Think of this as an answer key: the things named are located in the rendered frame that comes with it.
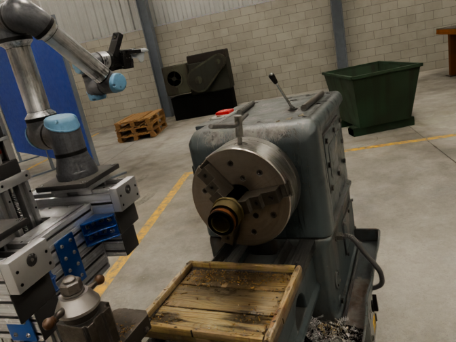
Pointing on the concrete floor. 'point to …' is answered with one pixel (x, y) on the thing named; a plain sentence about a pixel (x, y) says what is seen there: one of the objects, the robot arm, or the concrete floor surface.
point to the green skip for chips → (375, 95)
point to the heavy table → (450, 47)
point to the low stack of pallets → (140, 125)
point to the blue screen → (17, 122)
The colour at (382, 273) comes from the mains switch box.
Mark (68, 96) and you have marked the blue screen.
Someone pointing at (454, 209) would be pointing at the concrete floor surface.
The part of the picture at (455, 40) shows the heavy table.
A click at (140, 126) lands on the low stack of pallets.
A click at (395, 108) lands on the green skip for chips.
